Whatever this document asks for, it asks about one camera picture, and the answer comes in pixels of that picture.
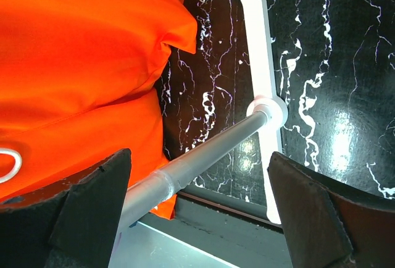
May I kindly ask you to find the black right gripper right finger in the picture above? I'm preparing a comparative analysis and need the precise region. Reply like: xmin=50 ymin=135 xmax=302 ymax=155
xmin=268 ymin=152 xmax=394 ymax=267

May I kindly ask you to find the orange garment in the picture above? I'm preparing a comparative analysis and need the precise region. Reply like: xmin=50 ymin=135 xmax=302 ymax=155
xmin=1 ymin=0 xmax=197 ymax=201

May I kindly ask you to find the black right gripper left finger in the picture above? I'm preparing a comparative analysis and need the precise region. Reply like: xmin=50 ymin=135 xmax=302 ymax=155
xmin=1 ymin=149 xmax=131 ymax=267

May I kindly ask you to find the silver clothes rack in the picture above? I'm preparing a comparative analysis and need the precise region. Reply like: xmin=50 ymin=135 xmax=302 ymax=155
xmin=112 ymin=0 xmax=288 ymax=257

